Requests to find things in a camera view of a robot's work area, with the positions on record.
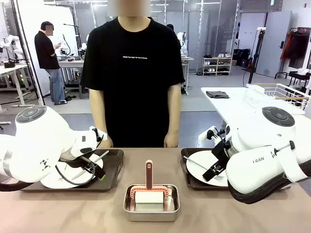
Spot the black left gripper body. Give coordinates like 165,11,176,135
59,156,96,170

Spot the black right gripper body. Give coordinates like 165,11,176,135
211,140,231,167

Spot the white round plate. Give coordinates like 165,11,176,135
186,150,230,187
40,155,104,189

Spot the dark brown serving tray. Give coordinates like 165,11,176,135
180,147,234,191
20,148,124,193

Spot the pink handled lint roller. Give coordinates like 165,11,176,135
128,159,170,212

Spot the dark grey cloth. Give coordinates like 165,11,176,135
206,90,230,99

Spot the person's right forearm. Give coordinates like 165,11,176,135
89,109,109,137

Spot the person's left forearm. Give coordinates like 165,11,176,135
166,109,182,134

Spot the person's right hand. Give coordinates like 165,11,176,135
99,134,114,149

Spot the person's left hand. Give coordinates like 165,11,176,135
164,133,180,148

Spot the silver table knife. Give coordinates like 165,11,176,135
71,150,110,181
183,155,208,171

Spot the white side table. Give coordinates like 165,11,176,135
200,86,307,136

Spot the rectangular metal tin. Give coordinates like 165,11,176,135
122,183,181,222

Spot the person in black t-shirt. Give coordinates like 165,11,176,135
80,0,186,149

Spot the wooden shoe rack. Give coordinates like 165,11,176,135
202,57,233,76

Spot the black suitcase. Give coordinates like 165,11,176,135
232,48,251,68

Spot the white background work table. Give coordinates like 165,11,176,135
58,59,85,93

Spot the black clothes rack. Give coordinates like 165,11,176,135
274,27,311,80

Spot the white background desk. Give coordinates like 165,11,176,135
0,64,30,107

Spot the man in black shirt jeans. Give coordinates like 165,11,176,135
34,21,68,106

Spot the black light stand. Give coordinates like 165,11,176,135
247,27,267,84

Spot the orange hanging garment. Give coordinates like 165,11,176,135
280,31,294,60

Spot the dark hanging garment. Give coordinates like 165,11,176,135
289,31,311,68

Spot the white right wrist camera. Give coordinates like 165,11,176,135
198,125,218,144

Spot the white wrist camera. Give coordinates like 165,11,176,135
89,125,108,146
198,125,218,144

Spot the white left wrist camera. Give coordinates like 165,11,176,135
89,125,108,146

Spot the white wire dish rack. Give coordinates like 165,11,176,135
244,83,311,115

